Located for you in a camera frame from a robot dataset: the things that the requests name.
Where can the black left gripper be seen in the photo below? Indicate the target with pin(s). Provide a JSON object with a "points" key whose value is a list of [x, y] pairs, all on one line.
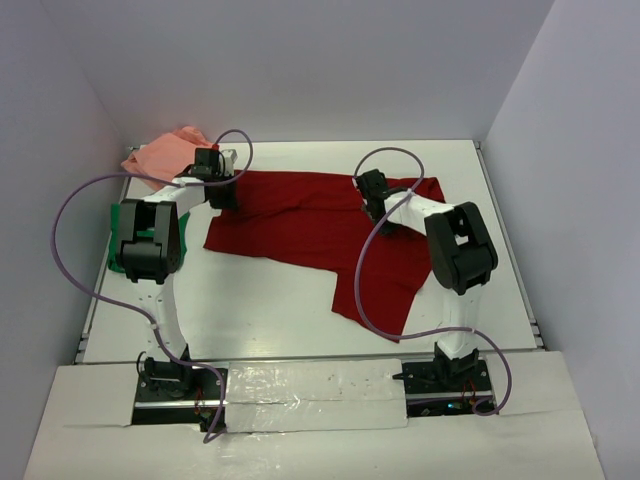
{"points": [[230, 202]]}

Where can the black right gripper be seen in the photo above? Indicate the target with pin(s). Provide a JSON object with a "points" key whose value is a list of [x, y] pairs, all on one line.
{"points": [[389, 228]]}

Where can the red t-shirt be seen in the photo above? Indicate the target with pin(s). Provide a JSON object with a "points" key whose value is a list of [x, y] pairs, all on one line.
{"points": [[315, 220]]}

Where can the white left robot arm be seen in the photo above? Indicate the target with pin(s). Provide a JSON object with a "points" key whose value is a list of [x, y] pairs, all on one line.
{"points": [[149, 242]]}

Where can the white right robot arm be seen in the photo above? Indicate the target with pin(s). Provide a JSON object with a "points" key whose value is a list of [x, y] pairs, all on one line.
{"points": [[461, 250]]}

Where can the pink t-shirt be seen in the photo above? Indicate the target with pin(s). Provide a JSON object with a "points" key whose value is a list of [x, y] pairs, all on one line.
{"points": [[166, 156]]}

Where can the green t-shirt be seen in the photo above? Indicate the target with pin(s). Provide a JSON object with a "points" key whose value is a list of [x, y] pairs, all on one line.
{"points": [[112, 264]]}

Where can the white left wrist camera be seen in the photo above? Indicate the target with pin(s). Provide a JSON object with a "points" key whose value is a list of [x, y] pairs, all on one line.
{"points": [[223, 162]]}

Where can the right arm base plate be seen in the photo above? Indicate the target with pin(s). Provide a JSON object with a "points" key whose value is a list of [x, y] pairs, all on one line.
{"points": [[434, 389]]}

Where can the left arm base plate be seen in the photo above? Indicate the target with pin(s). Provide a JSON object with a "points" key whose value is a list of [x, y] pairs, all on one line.
{"points": [[166, 385]]}

